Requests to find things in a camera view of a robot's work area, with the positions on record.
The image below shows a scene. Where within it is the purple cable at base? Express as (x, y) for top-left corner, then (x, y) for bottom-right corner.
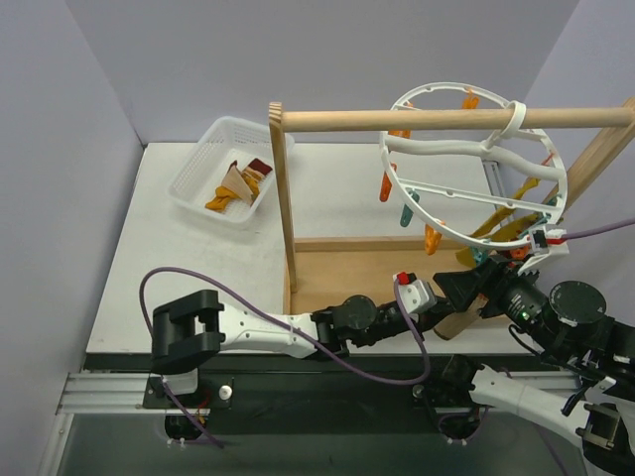
(161, 386), (224, 449)

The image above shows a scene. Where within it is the mustard yellow sock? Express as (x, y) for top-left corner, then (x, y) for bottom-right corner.
(455, 210), (542, 268)
(471, 178), (540, 238)
(215, 161), (264, 204)

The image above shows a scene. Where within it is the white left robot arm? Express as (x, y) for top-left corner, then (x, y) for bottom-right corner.
(151, 290), (410, 408)

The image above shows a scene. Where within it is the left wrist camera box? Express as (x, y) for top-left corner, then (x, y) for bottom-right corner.
(393, 272), (438, 315)

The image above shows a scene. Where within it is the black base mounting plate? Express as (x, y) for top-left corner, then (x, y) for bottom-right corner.
(142, 354), (487, 439)

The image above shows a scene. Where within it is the small orange sock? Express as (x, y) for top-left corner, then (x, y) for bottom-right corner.
(204, 193), (236, 213)

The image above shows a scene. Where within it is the wooden hanger rack stand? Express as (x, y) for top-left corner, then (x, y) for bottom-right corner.
(268, 99), (634, 310)

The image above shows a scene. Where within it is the white round sock hanger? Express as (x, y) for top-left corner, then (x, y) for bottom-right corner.
(378, 82), (569, 250)

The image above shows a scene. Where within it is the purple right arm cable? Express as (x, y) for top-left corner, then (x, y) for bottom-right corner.
(565, 216), (635, 242)

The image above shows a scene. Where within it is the striped cream maroon sock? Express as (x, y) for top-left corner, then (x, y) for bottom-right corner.
(216, 158), (273, 204)

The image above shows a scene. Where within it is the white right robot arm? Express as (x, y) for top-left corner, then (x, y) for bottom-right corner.
(434, 256), (634, 475)

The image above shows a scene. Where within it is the white plastic mesh basket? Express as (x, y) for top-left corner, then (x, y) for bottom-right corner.
(167, 116), (275, 226)

